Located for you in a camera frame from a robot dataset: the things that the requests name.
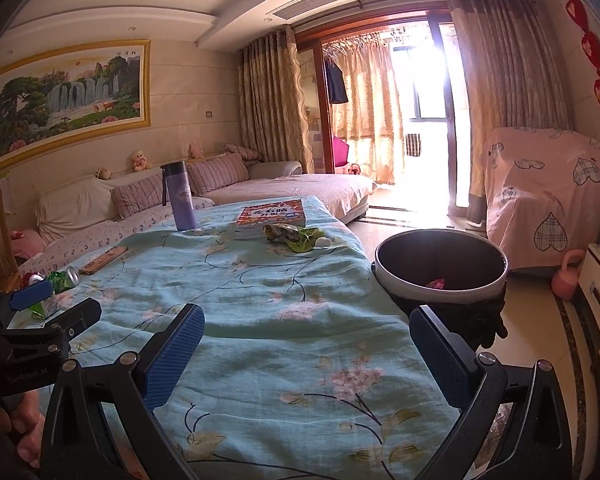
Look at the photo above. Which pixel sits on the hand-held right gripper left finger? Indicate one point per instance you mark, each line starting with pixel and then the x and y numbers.
pixel 172 355

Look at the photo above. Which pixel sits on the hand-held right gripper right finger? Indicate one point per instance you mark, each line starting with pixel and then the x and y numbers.
pixel 437 355

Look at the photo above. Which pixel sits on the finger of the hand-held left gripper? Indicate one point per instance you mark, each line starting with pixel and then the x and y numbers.
pixel 30 295
pixel 82 312

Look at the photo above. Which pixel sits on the green packet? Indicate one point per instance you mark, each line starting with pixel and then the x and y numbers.
pixel 45 307

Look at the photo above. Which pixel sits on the white round bin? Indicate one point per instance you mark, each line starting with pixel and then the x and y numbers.
pixel 395 285

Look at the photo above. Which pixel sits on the person's left hand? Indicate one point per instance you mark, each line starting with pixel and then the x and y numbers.
pixel 27 412

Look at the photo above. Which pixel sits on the red and silver drink can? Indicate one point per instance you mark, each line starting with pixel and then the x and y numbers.
pixel 36 279

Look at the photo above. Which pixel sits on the green foil wrapper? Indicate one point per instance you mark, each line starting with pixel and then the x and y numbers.
pixel 57 281

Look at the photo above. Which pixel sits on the pink plush cushion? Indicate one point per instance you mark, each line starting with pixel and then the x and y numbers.
pixel 27 246

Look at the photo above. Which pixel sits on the black bin bag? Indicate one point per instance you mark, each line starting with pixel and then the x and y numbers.
pixel 480 320

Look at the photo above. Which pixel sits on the wooden ruler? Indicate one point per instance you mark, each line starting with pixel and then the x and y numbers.
pixel 102 261

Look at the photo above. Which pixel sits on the pink wrapper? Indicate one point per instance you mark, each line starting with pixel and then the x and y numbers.
pixel 436 284

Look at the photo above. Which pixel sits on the white pillow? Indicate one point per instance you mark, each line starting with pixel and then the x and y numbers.
pixel 75 205

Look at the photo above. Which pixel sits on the teal floral blanket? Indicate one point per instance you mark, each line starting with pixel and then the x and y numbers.
pixel 280 300

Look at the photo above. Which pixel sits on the small beige plush toy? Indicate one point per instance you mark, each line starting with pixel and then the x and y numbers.
pixel 103 173

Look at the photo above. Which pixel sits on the pink kettlebell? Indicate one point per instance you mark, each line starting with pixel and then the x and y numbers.
pixel 565 282

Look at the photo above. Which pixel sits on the purple thermos bottle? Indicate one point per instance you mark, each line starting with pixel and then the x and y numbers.
pixel 182 200

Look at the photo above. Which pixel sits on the yellow snack wrapper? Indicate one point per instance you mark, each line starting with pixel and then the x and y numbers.
pixel 277 234

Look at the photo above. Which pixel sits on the beige teddy bear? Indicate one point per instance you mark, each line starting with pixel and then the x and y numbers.
pixel 140 160

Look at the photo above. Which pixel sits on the green pouch with white cap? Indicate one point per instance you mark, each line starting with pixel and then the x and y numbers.
pixel 302 242

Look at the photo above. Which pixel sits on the red picture book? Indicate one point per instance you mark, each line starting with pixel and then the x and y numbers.
pixel 272 215

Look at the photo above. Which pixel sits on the large striped pillow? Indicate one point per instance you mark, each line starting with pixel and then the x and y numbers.
pixel 215 175

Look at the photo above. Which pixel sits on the armchair under pink heart cloth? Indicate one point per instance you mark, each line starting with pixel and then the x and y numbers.
pixel 535 195

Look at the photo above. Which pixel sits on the pink plush toy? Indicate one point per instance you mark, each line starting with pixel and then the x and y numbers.
pixel 195 151

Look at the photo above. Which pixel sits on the framed landscape painting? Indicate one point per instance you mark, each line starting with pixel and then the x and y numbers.
pixel 65 100

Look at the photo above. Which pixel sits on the beige sofa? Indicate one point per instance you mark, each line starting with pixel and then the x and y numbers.
pixel 330 187

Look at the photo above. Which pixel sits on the small pink toy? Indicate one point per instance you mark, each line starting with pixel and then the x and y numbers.
pixel 354 169

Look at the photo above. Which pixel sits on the flat striped pillow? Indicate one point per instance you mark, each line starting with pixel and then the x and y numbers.
pixel 242 151

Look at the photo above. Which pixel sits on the pink bag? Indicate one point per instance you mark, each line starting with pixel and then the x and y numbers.
pixel 340 152

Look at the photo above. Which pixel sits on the sheer patterned curtain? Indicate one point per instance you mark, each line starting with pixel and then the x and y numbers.
pixel 365 110

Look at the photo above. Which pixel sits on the dark hanging garment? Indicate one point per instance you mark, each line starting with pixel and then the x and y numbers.
pixel 336 82

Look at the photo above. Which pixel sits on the ceiling air vent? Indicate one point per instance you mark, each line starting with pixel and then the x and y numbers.
pixel 350 1

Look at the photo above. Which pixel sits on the red heart wall decoration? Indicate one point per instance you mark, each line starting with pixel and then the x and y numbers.
pixel 590 47

